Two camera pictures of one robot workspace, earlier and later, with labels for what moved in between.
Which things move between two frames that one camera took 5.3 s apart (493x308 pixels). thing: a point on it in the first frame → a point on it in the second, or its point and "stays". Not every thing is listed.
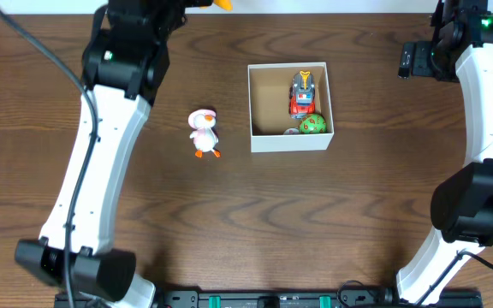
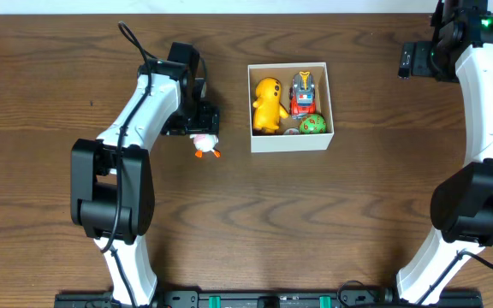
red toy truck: x=302 y=97 stays
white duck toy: x=204 y=137 stays
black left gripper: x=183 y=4 → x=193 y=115
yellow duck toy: x=225 y=4 → x=268 y=110
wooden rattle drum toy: x=291 y=132 stays
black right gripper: x=424 y=50 stays
